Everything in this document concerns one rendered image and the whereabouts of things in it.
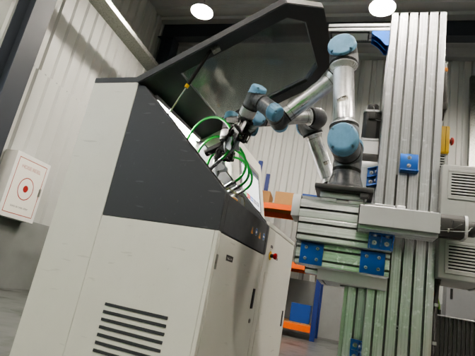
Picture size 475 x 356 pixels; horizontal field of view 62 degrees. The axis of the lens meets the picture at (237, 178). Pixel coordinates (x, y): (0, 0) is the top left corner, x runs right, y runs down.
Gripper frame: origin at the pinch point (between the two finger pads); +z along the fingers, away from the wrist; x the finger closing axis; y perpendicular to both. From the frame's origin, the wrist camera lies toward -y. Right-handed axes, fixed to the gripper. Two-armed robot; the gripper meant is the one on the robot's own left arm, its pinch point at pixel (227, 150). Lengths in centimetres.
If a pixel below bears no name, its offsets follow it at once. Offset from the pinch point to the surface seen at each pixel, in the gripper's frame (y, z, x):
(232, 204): 32.8, 7.9, -9.3
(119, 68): -619, 198, 128
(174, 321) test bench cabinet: 62, 43, -34
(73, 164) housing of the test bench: -27, 36, -62
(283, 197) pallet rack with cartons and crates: -311, 257, 387
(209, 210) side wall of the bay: 35.2, 9.5, -21.2
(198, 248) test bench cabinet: 45, 21, -25
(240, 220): 31.9, 17.8, 0.0
